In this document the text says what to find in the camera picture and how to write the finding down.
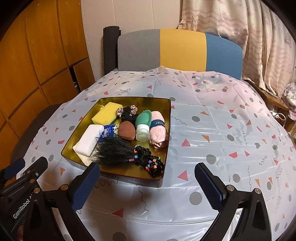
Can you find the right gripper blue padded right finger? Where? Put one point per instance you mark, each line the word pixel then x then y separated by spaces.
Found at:
pixel 253 223

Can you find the grey yellow blue chair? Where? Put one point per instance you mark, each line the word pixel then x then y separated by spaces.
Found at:
pixel 178 49

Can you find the wooden wardrobe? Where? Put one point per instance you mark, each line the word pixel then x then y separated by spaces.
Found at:
pixel 44 63

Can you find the pile of clothes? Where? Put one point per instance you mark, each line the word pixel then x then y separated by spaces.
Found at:
pixel 289 99

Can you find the green silicone bottle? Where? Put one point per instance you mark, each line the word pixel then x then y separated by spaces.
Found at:
pixel 142 125

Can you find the black rolled mat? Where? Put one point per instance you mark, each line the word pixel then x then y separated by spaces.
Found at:
pixel 110 57

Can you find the yellow sponge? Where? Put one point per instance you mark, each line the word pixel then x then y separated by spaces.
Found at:
pixel 107 114

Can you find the pink striped scrunchie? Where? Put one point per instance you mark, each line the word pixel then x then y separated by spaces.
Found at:
pixel 127 111

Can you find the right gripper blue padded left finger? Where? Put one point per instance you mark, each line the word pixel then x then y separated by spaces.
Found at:
pixel 69 198

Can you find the black scrunchie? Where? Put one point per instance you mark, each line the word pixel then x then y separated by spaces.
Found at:
pixel 130 119

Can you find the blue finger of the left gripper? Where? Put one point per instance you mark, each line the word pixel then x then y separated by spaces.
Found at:
pixel 10 171

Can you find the black braided hairpiece with beads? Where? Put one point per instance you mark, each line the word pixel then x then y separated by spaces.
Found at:
pixel 115 151

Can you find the white soap bar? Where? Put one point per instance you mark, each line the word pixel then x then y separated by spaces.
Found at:
pixel 87 142

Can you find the pink patterned curtain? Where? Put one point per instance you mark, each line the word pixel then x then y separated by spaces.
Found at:
pixel 268 48

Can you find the wooden side table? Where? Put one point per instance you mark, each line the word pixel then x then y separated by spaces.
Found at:
pixel 269 98

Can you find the blue tissue pack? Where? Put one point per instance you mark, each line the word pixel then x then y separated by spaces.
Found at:
pixel 108 132

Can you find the patterned plastic tablecloth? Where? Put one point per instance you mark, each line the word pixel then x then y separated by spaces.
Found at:
pixel 215 119

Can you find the brown makeup sponge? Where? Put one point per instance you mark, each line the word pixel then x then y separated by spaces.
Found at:
pixel 126 130

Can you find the pink towel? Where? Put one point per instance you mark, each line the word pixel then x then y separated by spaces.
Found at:
pixel 158 135

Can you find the gold tray box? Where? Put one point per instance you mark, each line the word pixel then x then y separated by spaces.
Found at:
pixel 127 172

